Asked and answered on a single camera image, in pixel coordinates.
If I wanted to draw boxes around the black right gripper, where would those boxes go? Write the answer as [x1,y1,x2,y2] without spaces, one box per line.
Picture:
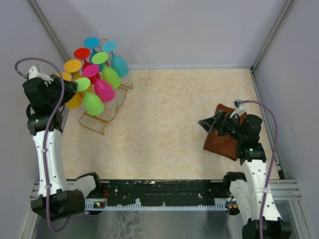
[198,110,245,141]

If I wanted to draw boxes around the green wine glass front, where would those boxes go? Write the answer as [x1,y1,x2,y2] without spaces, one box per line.
[75,77,105,116]

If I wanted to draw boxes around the green wine glass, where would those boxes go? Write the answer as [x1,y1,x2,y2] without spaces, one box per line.
[92,52,121,88]
[75,77,105,116]

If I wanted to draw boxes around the pink wine glass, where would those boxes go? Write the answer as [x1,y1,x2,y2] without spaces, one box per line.
[82,64,116,103]

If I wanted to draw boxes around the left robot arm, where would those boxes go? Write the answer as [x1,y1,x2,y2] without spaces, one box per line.
[22,73,104,221]

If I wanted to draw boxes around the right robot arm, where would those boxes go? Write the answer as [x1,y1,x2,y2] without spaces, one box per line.
[198,111,292,239]

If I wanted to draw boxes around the orange wine glass front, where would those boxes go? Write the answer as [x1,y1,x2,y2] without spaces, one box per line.
[62,72,82,109]

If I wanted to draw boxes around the orange wine glass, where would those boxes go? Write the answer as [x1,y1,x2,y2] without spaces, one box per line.
[63,59,83,81]
[62,72,82,109]

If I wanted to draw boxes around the orange wine glass rear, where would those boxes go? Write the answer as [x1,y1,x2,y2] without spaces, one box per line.
[63,59,83,81]

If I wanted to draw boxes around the red wine glass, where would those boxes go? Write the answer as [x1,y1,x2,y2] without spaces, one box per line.
[73,47,100,85]

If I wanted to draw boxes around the green wine glass rear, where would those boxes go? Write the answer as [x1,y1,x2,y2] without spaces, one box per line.
[92,52,121,88]

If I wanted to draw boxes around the teal wine glass rear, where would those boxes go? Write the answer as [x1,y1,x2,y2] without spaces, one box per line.
[82,37,100,70]

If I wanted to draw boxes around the teal wine glass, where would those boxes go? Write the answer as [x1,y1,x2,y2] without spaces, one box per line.
[101,41,130,78]
[82,37,100,70]

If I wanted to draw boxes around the teal wine glass front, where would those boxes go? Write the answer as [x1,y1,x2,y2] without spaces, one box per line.
[101,41,130,78]

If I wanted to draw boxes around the brown cloth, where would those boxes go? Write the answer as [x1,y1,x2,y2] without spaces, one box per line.
[203,103,247,161]

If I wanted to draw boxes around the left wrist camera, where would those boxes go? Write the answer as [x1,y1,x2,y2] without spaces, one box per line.
[27,65,53,84]

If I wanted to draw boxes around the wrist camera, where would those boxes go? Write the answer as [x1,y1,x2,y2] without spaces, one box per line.
[27,65,53,84]
[230,100,247,119]

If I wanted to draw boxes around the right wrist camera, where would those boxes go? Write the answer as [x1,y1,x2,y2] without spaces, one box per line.
[230,100,247,119]

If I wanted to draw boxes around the gold wire glass rack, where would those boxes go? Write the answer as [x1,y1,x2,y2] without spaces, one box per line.
[79,38,134,136]

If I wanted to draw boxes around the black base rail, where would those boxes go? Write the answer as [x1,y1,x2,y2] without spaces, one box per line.
[88,179,231,206]

